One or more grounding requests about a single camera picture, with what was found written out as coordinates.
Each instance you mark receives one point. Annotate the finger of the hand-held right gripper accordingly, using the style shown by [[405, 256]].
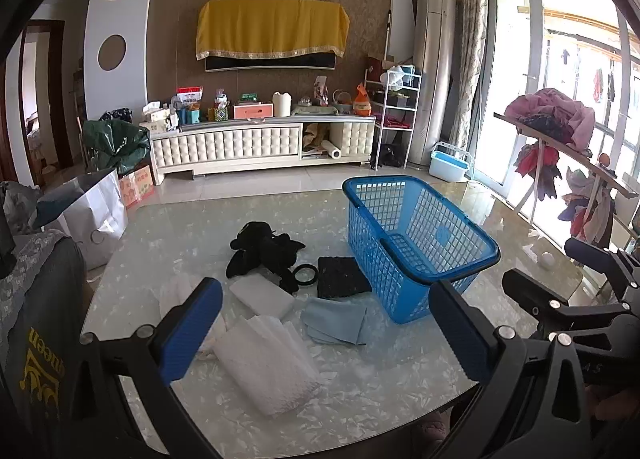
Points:
[[595, 248], [530, 289]]

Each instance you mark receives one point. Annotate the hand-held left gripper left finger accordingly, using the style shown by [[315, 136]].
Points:
[[192, 324]]

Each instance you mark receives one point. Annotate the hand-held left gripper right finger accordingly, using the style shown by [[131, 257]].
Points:
[[462, 334]]

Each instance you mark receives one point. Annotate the white foam sheet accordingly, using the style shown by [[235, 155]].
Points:
[[262, 296]]

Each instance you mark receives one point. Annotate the blue plastic basket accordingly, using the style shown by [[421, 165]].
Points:
[[400, 289]]

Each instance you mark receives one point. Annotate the white textured towel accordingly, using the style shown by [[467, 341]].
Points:
[[270, 364]]

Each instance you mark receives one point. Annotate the black plush cloth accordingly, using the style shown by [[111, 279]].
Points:
[[260, 249]]

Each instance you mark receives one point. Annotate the light blue cloth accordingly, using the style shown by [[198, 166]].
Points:
[[335, 321]]

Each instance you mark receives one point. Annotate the black sponge pad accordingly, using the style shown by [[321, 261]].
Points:
[[342, 279]]

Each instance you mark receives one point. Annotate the person's right hand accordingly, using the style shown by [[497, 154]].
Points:
[[617, 404]]

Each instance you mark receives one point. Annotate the mixed hanging clothes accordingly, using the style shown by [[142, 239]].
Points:
[[590, 204]]

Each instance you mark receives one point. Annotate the red hanging garment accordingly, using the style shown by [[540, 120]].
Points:
[[535, 169]]

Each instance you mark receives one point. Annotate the wooden clothes rack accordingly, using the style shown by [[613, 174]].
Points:
[[565, 146]]

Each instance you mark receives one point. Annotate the white paper bag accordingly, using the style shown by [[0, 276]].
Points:
[[95, 219]]

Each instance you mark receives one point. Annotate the pink clothes pile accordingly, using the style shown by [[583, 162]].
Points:
[[550, 109]]

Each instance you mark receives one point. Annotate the orange printed cardboard box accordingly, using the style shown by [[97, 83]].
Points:
[[137, 186]]

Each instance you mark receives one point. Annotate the blue and white bin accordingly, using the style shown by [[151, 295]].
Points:
[[450, 164]]

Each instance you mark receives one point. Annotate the glass sliding door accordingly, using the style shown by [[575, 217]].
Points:
[[510, 89]]

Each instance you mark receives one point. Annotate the white tufted TV cabinet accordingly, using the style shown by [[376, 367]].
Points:
[[225, 144]]

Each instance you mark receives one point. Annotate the green plastic bag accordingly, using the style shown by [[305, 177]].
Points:
[[117, 141]]

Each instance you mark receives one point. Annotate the grey patterned cloth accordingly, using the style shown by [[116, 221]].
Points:
[[17, 204]]

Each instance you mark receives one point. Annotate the tissue box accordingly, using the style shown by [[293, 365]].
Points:
[[156, 114]]

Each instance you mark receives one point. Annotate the white paper roll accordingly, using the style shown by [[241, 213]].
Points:
[[332, 153]]

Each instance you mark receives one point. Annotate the orange drawer box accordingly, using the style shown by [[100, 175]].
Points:
[[252, 111]]

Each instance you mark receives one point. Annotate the patterned window curtain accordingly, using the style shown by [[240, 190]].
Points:
[[470, 64]]

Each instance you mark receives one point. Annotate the black plastic bag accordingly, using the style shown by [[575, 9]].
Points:
[[116, 115]]

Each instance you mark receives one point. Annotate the brown paper bag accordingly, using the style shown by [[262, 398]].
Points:
[[315, 136]]

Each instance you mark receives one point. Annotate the red and white bag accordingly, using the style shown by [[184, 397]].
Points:
[[190, 95]]

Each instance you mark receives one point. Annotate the standing air conditioner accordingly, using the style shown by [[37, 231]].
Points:
[[432, 79]]

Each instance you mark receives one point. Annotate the white plastic jug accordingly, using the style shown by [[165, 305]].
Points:
[[281, 104]]

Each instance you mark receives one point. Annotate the green tray mat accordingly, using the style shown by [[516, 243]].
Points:
[[312, 110]]

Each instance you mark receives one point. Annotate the white plastic bag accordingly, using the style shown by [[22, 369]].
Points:
[[393, 78]]

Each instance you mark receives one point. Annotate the orange bag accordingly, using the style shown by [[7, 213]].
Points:
[[362, 101]]

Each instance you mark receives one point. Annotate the small woven basket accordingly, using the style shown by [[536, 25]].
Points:
[[342, 99]]

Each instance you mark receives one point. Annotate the patterned snack bag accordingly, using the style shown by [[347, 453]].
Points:
[[321, 91]]

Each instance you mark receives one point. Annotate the wooden door frame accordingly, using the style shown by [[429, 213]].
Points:
[[57, 99]]

